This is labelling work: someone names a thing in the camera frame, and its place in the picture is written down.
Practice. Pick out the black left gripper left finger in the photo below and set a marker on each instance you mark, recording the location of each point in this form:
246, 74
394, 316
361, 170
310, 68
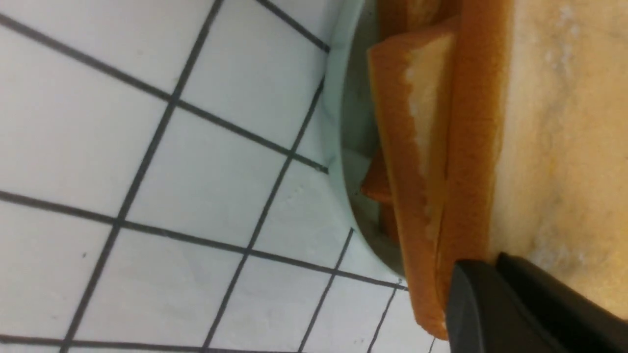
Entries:
484, 316

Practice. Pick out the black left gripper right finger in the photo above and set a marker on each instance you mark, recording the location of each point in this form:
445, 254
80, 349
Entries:
576, 323

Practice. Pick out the pale green plate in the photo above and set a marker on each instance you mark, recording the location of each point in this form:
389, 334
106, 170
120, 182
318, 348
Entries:
349, 139

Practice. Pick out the white black-grid tablecloth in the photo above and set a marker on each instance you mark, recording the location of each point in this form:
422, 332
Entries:
163, 187

